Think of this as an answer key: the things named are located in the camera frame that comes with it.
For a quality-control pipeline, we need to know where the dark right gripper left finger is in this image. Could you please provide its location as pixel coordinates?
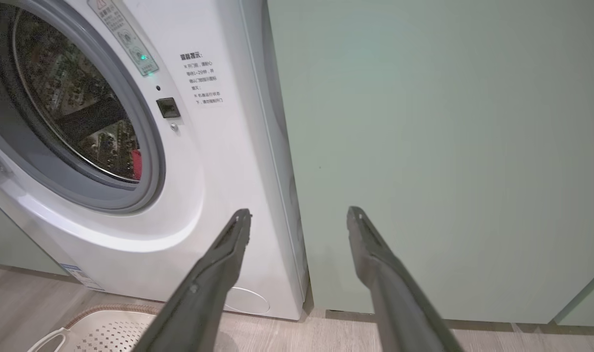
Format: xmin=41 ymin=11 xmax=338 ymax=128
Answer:
xmin=131 ymin=209 xmax=253 ymax=352

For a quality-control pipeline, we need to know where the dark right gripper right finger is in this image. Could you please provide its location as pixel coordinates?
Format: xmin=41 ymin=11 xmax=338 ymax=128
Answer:
xmin=346 ymin=206 xmax=465 ymax=352

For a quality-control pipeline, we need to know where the red sports jersey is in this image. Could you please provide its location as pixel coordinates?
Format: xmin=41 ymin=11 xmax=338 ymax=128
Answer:
xmin=129 ymin=149 xmax=143 ymax=182

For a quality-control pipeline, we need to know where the cream perforated laundry basket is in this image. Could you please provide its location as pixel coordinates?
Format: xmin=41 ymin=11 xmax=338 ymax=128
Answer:
xmin=27 ymin=304 xmax=164 ymax=352

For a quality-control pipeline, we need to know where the white front-load washing machine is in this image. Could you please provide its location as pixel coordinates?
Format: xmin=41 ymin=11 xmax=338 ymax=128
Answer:
xmin=0 ymin=0 xmax=310 ymax=321

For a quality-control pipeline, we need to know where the pale green cabinet door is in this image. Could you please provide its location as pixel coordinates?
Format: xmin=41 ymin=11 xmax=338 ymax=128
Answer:
xmin=552 ymin=263 xmax=594 ymax=328
xmin=0 ymin=204 xmax=69 ymax=277

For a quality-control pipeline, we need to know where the blue white energy label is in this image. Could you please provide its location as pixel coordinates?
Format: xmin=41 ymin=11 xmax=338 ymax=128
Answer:
xmin=59 ymin=264 xmax=106 ymax=292

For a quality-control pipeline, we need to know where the green cabinet right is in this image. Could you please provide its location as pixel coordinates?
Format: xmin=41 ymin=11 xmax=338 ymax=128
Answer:
xmin=267 ymin=0 xmax=594 ymax=326

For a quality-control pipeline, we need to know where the grey warning sticker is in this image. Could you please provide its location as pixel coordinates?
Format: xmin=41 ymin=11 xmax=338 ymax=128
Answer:
xmin=86 ymin=0 xmax=160 ymax=77

